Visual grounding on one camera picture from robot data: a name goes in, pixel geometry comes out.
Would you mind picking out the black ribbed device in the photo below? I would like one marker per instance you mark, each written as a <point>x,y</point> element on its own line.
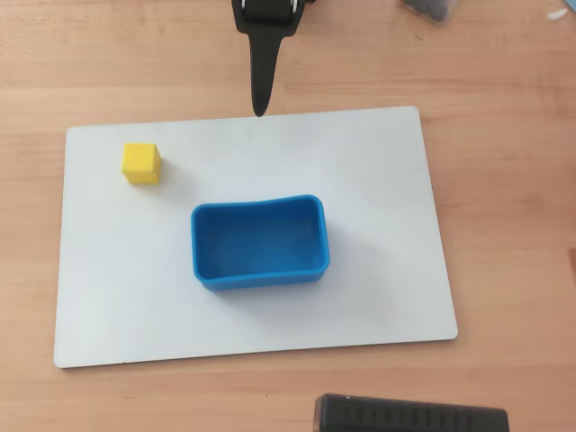
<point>405,414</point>

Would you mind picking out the yellow cube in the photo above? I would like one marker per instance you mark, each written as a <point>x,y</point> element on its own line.
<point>140,163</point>

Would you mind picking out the blue rectangular bin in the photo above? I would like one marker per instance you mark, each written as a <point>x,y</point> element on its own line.
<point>261,245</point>

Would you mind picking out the dark transparent container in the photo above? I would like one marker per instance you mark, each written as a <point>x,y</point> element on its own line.
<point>429,8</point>

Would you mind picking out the white paper scrap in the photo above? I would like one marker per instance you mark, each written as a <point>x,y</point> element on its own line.
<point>556,14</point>

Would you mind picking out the white rectangular board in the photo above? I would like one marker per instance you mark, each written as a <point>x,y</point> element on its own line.
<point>382,270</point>

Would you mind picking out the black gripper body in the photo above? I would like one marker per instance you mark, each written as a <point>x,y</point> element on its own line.
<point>265,27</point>

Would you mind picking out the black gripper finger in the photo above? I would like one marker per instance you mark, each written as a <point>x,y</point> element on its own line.
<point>263,58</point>

